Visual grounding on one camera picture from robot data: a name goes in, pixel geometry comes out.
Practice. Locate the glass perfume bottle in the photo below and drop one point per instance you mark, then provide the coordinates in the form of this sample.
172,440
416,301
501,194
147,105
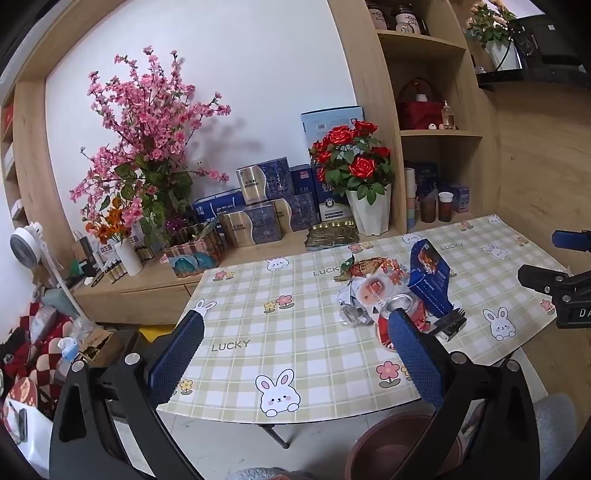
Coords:
449,117

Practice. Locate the white angular flower pot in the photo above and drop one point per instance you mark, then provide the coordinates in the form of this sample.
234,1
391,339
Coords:
369,214

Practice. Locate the crushed red drink can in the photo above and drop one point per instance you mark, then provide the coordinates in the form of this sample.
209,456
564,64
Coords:
401,307

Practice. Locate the folding table with plaid cloth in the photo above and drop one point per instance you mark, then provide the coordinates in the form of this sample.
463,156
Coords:
300,346

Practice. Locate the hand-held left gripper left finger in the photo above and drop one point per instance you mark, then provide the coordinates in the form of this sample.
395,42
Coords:
178,350

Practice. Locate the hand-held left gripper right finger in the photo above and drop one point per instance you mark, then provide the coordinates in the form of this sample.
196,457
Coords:
415,360

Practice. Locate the white flower vase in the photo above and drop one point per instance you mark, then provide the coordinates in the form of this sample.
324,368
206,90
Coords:
129,258

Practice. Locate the open cardboard box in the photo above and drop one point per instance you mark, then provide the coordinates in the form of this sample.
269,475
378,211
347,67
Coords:
99,346

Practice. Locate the red checked blanket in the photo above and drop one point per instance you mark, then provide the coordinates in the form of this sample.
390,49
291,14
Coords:
32,360

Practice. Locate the white wall socket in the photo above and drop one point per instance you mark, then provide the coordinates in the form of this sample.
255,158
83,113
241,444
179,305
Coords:
201,162

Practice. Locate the red gift basket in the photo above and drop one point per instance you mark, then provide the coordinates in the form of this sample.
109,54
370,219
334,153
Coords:
418,113

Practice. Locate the red artificial rose plant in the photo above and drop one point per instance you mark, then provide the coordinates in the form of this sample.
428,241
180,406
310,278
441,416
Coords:
355,161

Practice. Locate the blue snack bag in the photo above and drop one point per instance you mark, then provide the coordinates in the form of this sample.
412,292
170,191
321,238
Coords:
429,277

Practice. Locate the wooden low cabinet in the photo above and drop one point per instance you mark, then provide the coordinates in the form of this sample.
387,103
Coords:
138,290

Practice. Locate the long blue box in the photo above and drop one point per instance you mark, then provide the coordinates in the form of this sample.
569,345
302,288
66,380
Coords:
217,203

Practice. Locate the dark blue printed box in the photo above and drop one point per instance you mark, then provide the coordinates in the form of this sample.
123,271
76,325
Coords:
427,177

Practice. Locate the red cup with white rim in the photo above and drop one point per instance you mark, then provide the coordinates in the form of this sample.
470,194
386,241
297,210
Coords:
445,208

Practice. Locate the wooden shelf unit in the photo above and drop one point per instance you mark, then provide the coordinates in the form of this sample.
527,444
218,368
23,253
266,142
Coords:
369,69

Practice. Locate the small blue box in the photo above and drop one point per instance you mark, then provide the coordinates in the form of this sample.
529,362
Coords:
461,198

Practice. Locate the crumpled white foil wrapper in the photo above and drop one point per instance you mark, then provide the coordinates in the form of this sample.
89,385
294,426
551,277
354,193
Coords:
358,300

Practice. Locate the light blue flat box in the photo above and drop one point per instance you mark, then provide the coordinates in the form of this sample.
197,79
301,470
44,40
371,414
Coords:
323,122

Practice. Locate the potted pink flower plant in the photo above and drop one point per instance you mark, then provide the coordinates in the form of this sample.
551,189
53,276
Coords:
491,27

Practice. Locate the stack of pastel paper cups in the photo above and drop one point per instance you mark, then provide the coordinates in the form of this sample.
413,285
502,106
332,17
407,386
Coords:
410,203

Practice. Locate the person's left fleece trouser leg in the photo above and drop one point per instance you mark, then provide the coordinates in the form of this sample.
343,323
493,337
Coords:
263,474

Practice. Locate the person's right fleece trouser leg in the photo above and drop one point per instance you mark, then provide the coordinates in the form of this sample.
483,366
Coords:
556,429

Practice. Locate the black folding table frame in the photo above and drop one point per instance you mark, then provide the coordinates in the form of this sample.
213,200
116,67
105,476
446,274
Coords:
277,436

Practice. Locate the row of small bottles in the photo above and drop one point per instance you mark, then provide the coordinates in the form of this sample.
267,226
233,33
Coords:
113,271

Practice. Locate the gold and blue gift box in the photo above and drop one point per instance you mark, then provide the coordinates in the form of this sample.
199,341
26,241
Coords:
251,226
265,182
300,212

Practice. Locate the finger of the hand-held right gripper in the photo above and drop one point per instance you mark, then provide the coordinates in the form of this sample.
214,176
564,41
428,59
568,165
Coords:
540,277
570,240

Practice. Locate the brown plastic waste bin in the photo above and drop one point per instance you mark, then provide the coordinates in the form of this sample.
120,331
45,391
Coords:
392,443

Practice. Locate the blue and white carton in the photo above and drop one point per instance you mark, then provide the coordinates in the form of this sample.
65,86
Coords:
332,207

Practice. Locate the orange snack wrapper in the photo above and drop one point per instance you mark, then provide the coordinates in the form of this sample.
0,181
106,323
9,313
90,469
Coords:
369,266

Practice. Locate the person's fleece trouser leg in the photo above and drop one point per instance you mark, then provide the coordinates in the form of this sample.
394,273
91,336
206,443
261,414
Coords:
556,429
263,474

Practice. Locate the white desk fan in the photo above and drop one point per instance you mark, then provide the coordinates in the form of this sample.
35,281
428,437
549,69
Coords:
25,244

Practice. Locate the pink artificial blossom bouquet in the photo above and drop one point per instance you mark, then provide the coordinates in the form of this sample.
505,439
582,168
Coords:
147,120

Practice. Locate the striped storage basket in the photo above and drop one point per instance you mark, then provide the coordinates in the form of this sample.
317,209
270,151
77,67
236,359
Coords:
194,258

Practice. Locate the orange artificial flowers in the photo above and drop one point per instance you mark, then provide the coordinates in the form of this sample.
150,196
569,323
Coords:
104,228

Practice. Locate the gold decorative tray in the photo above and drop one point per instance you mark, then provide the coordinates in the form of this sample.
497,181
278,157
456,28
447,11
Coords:
332,235

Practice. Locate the black cigarette box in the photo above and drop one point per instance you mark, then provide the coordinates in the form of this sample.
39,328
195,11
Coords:
445,326

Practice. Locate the black paper bag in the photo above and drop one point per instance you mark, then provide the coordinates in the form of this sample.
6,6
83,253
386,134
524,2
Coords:
87,254

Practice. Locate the brown translucent cup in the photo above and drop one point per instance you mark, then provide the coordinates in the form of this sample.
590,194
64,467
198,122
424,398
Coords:
427,210

